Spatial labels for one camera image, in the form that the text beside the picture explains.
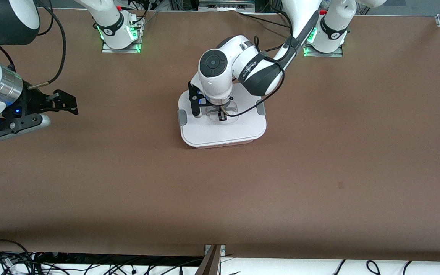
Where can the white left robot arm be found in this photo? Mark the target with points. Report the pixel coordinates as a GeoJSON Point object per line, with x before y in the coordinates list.
{"type": "Point", "coordinates": [214, 76]}

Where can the brown table mat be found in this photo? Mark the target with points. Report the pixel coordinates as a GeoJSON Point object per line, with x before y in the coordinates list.
{"type": "Point", "coordinates": [243, 191]}

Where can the aluminium post with bracket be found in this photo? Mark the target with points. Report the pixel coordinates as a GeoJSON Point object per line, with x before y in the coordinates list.
{"type": "Point", "coordinates": [210, 263]}

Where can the white box lid grey clips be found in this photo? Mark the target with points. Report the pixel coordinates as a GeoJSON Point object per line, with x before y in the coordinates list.
{"type": "Point", "coordinates": [243, 130]}

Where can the translucent pink plastic box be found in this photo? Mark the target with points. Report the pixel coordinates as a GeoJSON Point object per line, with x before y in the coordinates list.
{"type": "Point", "coordinates": [224, 145]}

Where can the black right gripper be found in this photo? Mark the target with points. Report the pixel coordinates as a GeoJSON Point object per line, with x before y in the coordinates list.
{"type": "Point", "coordinates": [30, 101]}

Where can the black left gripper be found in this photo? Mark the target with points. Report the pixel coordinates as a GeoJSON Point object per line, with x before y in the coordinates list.
{"type": "Point", "coordinates": [222, 114]}

